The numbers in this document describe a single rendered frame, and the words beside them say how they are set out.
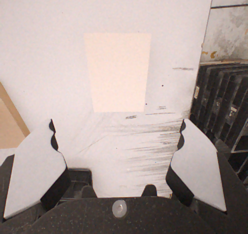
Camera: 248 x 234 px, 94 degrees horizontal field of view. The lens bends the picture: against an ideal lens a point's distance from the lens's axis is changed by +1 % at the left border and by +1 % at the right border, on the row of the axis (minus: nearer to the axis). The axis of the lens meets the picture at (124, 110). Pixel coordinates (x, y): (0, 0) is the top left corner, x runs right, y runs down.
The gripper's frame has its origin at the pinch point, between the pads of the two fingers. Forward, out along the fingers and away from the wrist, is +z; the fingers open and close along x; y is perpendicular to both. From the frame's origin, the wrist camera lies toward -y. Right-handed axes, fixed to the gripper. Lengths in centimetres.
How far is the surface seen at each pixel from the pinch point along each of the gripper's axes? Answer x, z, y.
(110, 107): -1.9, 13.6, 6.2
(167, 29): 11.0, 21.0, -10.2
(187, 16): 15.1, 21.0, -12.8
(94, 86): -5.3, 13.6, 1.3
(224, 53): 85, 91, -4
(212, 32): 70, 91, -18
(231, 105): 59, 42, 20
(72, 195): -15.5, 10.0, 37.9
